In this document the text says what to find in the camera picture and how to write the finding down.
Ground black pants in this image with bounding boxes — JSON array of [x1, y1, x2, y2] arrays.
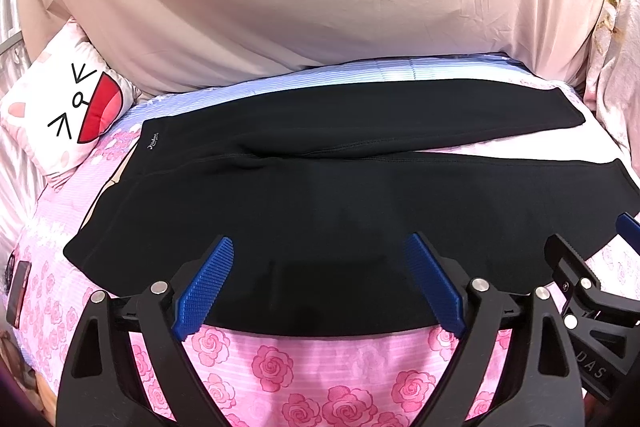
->
[[64, 79, 639, 337]]

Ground black phone on bed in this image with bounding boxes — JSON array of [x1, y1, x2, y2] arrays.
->
[[6, 260, 32, 329]]

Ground pink floral bed quilt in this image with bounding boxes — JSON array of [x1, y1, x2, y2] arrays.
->
[[8, 52, 640, 427]]

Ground white cat face pillow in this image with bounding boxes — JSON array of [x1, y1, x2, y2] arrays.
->
[[1, 18, 141, 185]]

